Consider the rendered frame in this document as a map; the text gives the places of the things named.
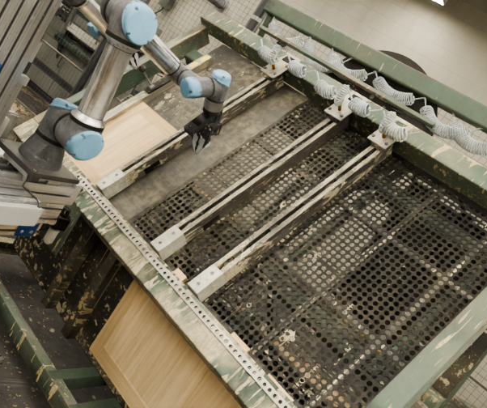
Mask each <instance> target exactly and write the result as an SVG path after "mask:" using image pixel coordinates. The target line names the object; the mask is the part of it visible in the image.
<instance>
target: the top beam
mask: <svg viewBox="0 0 487 408"><path fill-rule="evenodd" d="M200 18H201V23H203V24H204V25H205V26H206V27H207V28H208V32H209V35H211V36H212V37H214V38H215V39H217V40H219V41H221V42H222V43H223V44H225V45H227V46H228V47H230V48H231V49H233V50H234V51H236V52H237V53H240V54H241V55H243V56H244V57H246V58H247V59H249V60H250V61H252V62H254V63H256V64H257V65H258V66H260V67H262V68H263V67H264V66H267V65H268V63H267V62H265V61H263V60H262V59H261V58H260V57H259V54H258V53H257V51H258V49H259V48H260V47H261V42H260V39H262V43H263V46H264V45H265V46H267V47H269V48H270V49H272V48H273V46H274V44H272V43H271V42H269V41H267V40H266V39H264V38H262V37H261V36H258V35H257V34H256V33H254V32H252V31H250V30H248V29H246V28H245V27H243V26H242V25H240V24H238V23H236V22H235V21H233V20H232V19H229V18H227V17H226V16H225V15H223V14H221V13H219V12H217V11H216V10H214V9H212V10H210V11H207V12H206V13H205V14H203V15H201V16H200ZM299 63H301V64H303V65H305V66H306V67H307V71H310V70H316V72H317V71H318V74H319V80H321V79H322V80H324V81H326V82H327V84H328V85H331V86H335V87H336V89H337V91H339V89H341V87H342V86H344V85H343V84H341V83H339V82H337V81H336V80H335V79H332V78H331V77H329V76H327V75H326V74H324V73H322V72H321V71H319V70H317V69H316V68H314V67H312V66H310V65H308V64H307V63H306V62H303V61H300V62H299ZM316 72H309V73H307V74H306V75H305V77H303V78H298V77H297V76H294V75H292V74H291V73H290V72H289V71H288V70H286V71H285V72H283V73H282V77H283V81H284V82H285V83H287V84H289V85H291V86H292V87H293V88H295V89H297V90H298V91H300V92H302V93H303V94H304V95H306V96H308V97H309V98H311V99H313V100H314V101H315V102H317V103H319V104H321V105H322V106H324V107H325V108H328V107H330V106H331V105H332V104H334V99H335V98H334V99H333V100H330V99H325V98H324V97H322V96H320V95H319V94H318V93H316V91H315V89H314V84H315V83H316V82H317V81H318V80H317V75H316ZM367 103H369V104H370V106H371V110H375V109H382V111H376V112H371V113H370V115H369V116H368V117H360V116H358V115H357V114H355V113H351V114H350V115H349V123H350V124H352V125H354V126H356V127H357V128H359V129H360V130H362V131H363V132H365V133H366V134H369V135H371V134H373V133H374V132H375V131H376V130H378V129H379V124H380V123H381V121H382V120H384V116H383V111H385V115H386V116H387V114H388V113H389V111H387V110H386V109H385V108H382V107H380V106H379V105H377V104H376V103H374V102H372V101H370V100H369V101H367ZM419 131H420V133H419V134H412V135H408V137H407V138H406V140H405V141H403V142H397V141H395V142H394V143H393V144H392V149H393V150H394V151H395V152H397V153H398V154H400V155H402V156H404V157H405V158H406V159H408V160H410V161H411V162H413V163H414V164H416V165H417V166H419V167H420V168H422V169H424V170H426V171H427V172H428V173H430V174H432V175H433V176H435V177H437V178H438V179H439V180H441V181H443V182H444V183H446V184H448V185H449V186H450V187H452V188H454V189H456V190H457V191H459V192H461V193H462V194H463V195H465V196H467V197H468V198H470V199H472V200H473V201H474V202H476V203H478V204H479V205H481V206H483V207H484V208H485V209H487V168H485V167H484V166H482V165H480V164H478V163H477V162H475V161H474V160H472V159H469V158H468V157H467V156H465V155H463V154H461V153H459V152H458V151H456V150H455V149H453V148H451V147H449V146H448V145H446V144H445V143H443V142H440V141H439V140H437V139H436V138H434V137H432V136H430V135H429V134H427V133H425V132H424V131H422V130H420V129H418V128H417V127H415V126H414V128H412V129H411V130H410V131H409V132H408V134H411V133H415V132H419Z"/></svg>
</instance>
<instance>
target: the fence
mask: <svg viewBox="0 0 487 408"><path fill-rule="evenodd" d="M204 56H208V57H209V58H207V59H206V60H204V61H203V62H202V61H201V60H199V59H201V58H203V57H204ZM204 56H202V57H200V58H198V59H197V60H196V61H194V62H198V63H199V64H198V65H196V66H194V67H193V68H192V67H191V66H189V65H191V64H193V63H194V62H191V63H190V64H188V65H187V66H186V67H187V68H189V69H190V70H191V71H192V72H194V73H195V74H196V73H197V72H199V71H201V70H203V69H205V68H206V67H207V66H209V65H211V64H213V59H212V57H211V56H210V55H208V54H205V55H204ZM175 85H176V84H175V83H174V82H172V81H171V82H170V83H167V84H166V85H164V86H162V87H161V88H159V89H157V90H156V91H153V92H152V93H150V94H148V93H147V92H145V91H142V92H140V93H138V94H137V95H135V96H134V97H132V98H130V99H128V100H127V101H125V102H124V103H122V104H119V105H118V106H116V107H115V108H113V109H111V110H109V111H108V112H106V114H105V116H104V124H107V123H109V122H110V121H112V120H113V119H115V118H117V117H119V116H120V115H122V114H123V113H126V112H127V111H129V110H130V109H132V108H134V107H135V106H137V105H139V104H140V103H142V102H144V103H145V104H146V103H147V102H149V101H151V100H153V99H154V98H155V97H157V96H159V95H161V94H163V93H164V92H165V91H167V90H169V89H171V88H172V87H174V86H175Z"/></svg>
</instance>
